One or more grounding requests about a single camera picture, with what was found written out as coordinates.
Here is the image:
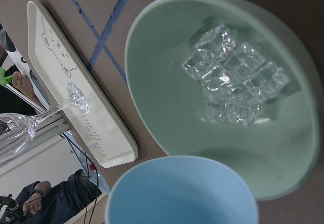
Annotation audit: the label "cream bear serving tray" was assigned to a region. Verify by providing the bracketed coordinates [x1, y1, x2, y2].
[27, 1, 138, 168]

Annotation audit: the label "green bowl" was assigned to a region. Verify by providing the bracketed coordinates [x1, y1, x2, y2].
[125, 0, 323, 200]

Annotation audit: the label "seated person in black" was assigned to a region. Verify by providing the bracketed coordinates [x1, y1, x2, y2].
[1, 26, 48, 115]

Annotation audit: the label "clear wine glass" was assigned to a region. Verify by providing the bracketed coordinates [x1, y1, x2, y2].
[1, 83, 90, 163]

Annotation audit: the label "standing person dark shirt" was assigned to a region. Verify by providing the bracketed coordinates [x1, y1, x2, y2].
[10, 169, 102, 223]

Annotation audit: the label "ice cubes in green bowl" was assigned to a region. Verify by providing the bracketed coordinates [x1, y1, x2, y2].
[182, 24, 290, 126]

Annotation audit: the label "light blue plastic cup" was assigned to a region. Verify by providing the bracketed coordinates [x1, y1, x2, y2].
[105, 156, 259, 223]

